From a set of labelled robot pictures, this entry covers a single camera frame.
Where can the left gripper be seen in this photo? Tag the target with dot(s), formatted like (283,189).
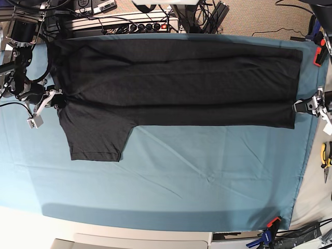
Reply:
(318,105)

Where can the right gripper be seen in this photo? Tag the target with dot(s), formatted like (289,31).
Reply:
(37,93)

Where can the black T-shirt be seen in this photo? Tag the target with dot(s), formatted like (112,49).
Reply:
(113,86)

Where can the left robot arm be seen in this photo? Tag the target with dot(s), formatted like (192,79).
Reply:
(322,12)

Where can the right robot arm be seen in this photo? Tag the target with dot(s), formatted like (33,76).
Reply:
(23,33)

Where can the orange black clamp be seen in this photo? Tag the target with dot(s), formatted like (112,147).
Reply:
(321,53)

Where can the teal table cloth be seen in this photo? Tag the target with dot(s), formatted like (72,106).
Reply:
(235,178)

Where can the white power strip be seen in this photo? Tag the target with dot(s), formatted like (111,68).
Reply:
(140,25)

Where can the blue clamp bottom right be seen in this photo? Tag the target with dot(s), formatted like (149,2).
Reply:
(267,237)

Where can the black bag bottom right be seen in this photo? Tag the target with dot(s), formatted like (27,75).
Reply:
(298,237)

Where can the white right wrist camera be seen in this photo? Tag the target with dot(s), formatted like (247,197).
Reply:
(35,121)

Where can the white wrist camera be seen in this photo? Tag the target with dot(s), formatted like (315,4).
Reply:
(35,121)
(328,127)

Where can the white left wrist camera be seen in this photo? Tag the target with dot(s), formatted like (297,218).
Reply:
(328,127)

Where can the yellow handled pliers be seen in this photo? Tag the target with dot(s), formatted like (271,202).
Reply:
(326,159)

